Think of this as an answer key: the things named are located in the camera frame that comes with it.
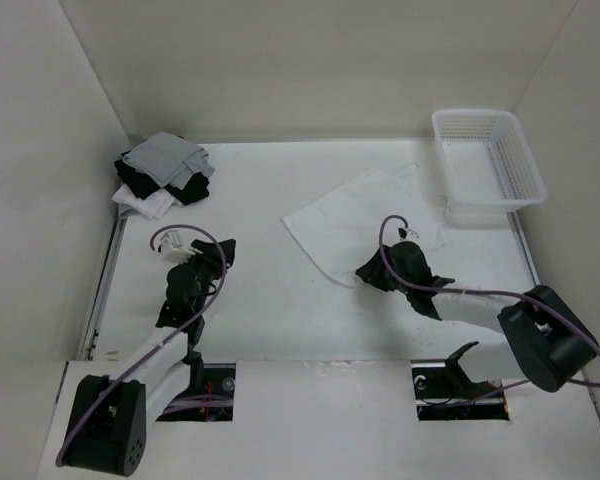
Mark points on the white folded tank top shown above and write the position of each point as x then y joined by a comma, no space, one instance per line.
154,207

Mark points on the white plastic basket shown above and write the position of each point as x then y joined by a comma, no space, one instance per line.
487,164

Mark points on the white tank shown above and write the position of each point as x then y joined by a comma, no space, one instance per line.
339,231
154,207

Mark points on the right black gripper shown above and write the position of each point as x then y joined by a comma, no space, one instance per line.
371,271

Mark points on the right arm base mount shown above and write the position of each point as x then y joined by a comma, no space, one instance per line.
444,392

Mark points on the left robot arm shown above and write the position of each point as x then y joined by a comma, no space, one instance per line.
165,378

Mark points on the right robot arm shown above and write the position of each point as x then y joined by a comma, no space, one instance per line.
544,342

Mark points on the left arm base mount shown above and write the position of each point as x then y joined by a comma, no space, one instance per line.
208,398

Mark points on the grey folded tank top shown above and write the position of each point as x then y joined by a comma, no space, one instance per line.
169,160

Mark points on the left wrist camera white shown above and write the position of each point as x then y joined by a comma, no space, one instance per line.
172,249

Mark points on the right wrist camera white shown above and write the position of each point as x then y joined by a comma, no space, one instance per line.
406,232

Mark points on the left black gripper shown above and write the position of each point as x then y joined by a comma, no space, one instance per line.
211,252

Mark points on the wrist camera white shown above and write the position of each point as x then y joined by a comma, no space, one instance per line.
172,249
406,232

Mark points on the black folded tank top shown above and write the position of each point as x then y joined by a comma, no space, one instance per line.
142,185

